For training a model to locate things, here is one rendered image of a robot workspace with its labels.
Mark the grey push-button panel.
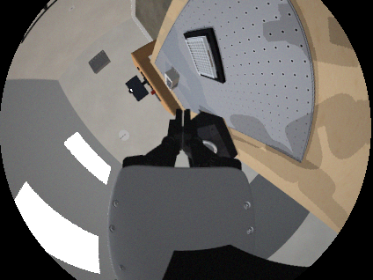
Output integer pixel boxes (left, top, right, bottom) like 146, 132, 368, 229
165, 69, 179, 91

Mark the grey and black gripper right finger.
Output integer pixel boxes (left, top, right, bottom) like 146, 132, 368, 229
183, 109, 242, 170

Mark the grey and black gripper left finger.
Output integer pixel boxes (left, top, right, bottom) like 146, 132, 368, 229
122, 109, 182, 167

